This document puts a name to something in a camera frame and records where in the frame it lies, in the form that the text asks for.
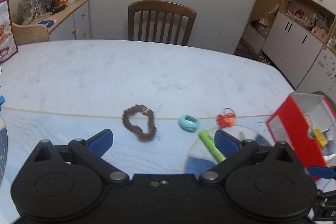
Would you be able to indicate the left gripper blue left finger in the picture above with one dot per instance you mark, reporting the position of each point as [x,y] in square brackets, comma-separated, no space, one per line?
[100,143]

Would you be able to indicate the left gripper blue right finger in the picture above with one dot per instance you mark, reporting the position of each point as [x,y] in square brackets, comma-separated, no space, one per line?
[226,143]

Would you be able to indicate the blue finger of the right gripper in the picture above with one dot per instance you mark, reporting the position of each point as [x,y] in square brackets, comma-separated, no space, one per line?
[322,172]

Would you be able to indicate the green tube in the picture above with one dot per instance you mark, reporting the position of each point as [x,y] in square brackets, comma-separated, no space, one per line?
[209,142]

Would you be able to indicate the yellow small box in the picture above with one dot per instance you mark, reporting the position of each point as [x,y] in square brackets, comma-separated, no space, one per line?
[320,136]

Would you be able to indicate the teal round toy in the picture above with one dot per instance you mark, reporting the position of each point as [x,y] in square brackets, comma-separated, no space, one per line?
[188,123]

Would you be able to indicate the red white cardboard box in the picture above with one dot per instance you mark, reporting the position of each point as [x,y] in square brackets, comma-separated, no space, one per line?
[293,122]

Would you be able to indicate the blue patterned table mat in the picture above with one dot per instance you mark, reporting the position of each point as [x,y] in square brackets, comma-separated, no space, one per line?
[167,153]

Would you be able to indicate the white wooden sideboard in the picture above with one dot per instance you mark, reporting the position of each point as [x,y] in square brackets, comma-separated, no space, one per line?
[72,23]

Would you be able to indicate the red snack bag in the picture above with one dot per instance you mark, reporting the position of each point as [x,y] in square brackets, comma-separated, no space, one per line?
[8,46]

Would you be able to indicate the light wooden child chair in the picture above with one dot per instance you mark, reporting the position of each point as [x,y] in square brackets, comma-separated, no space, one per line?
[30,34]

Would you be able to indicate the brown wooden chair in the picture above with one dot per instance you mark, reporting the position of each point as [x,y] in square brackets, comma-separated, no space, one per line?
[160,22]

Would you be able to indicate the orange red keychain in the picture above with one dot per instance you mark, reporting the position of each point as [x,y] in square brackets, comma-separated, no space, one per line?
[226,119]

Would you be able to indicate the white wall cabinet unit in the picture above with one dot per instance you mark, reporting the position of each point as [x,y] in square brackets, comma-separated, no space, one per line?
[298,38]

